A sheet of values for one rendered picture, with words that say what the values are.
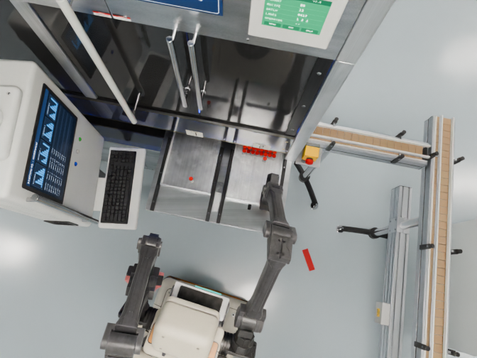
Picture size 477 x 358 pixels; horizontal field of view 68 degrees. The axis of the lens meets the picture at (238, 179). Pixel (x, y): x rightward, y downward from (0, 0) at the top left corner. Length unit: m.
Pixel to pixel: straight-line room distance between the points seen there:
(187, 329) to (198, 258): 1.41
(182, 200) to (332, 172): 1.44
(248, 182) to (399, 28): 2.37
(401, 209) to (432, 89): 1.43
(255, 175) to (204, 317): 0.82
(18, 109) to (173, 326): 0.90
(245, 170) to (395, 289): 1.14
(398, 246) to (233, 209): 1.07
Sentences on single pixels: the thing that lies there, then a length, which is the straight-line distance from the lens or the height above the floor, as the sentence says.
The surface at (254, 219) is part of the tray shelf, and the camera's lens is 1.82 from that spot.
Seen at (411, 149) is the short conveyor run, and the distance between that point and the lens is 2.10.
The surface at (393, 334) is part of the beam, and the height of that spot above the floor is 0.55.
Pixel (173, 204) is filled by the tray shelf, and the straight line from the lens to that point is 1.85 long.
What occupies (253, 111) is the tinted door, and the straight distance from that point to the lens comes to 1.46.
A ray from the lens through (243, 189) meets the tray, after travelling 1.85.
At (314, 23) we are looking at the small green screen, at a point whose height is 1.95.
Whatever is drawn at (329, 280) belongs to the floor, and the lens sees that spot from 2.79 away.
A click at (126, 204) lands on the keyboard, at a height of 0.83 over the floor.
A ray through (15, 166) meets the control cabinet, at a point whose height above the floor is 1.53.
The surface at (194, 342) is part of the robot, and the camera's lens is 1.32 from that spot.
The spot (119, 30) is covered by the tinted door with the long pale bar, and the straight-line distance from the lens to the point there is 1.23.
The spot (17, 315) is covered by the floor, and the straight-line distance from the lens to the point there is 3.05.
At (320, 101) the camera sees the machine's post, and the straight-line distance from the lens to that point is 1.30.
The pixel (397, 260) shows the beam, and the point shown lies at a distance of 2.38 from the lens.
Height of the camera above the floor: 2.68
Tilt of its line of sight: 75 degrees down
